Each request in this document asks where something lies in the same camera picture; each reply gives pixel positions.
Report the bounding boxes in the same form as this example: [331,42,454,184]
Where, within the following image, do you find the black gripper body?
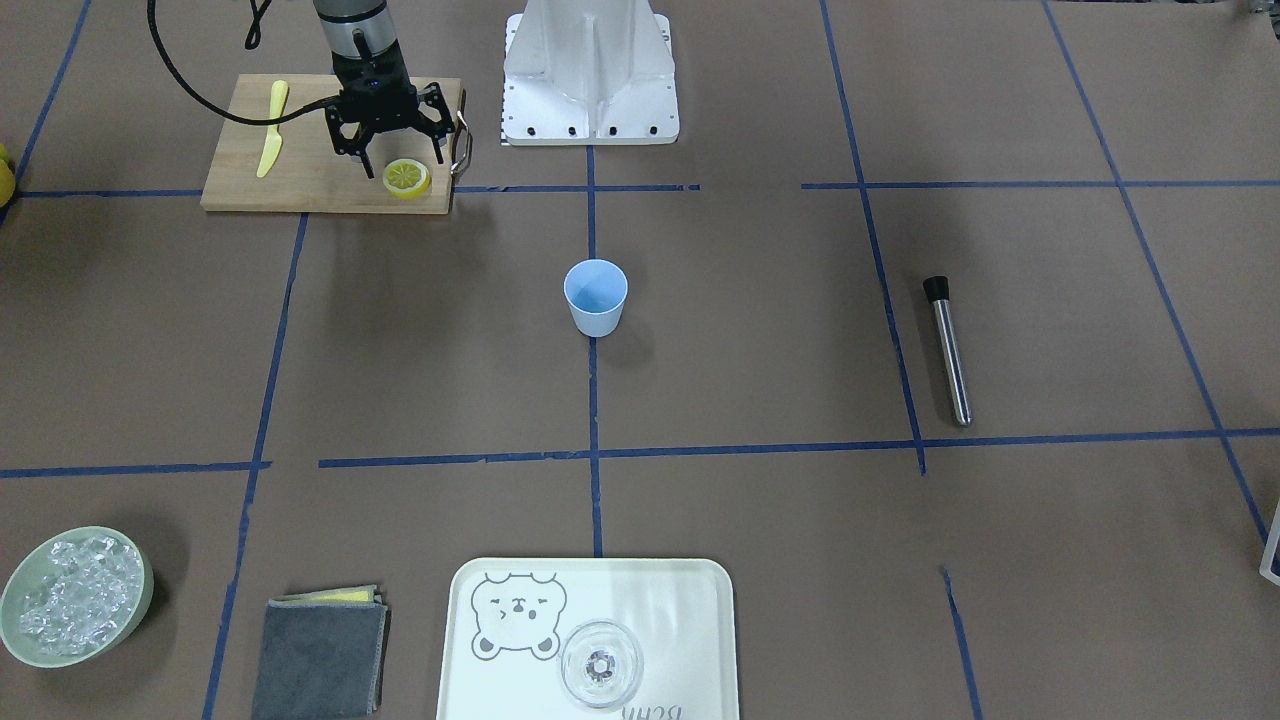
[325,61,447,150]

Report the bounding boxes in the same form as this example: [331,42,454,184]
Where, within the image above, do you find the yellow lemon half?
[381,158,433,200]

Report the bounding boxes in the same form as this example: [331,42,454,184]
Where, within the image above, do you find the steel muddler black tip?
[922,275,973,427]

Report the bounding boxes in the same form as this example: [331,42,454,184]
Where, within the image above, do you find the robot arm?
[314,1,456,178]

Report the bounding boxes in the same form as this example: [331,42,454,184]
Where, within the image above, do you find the light blue paper cup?
[562,259,628,338]

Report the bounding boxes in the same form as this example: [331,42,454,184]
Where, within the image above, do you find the whole yellow lemon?
[0,143,17,209]

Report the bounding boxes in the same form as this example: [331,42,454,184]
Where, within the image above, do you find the wooden cutting board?
[200,78,471,215]

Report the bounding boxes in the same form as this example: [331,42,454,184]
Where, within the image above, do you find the yellow plastic knife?
[255,79,291,178]

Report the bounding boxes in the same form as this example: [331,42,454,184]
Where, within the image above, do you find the cream bear serving tray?
[436,557,740,719]

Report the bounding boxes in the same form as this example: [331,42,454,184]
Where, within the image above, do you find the grey folded cloth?
[251,585,390,719]

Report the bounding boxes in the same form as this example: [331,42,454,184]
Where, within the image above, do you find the green bowl of ice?
[3,527,155,669]

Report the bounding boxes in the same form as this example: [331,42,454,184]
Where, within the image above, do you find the clear wine glass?
[559,619,644,711]

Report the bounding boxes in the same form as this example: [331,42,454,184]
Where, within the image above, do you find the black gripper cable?
[146,0,346,126]

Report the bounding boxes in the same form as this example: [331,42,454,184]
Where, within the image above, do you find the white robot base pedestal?
[500,1,681,146]

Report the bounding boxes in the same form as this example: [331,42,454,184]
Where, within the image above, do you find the white wire cup rack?
[1258,505,1280,585]

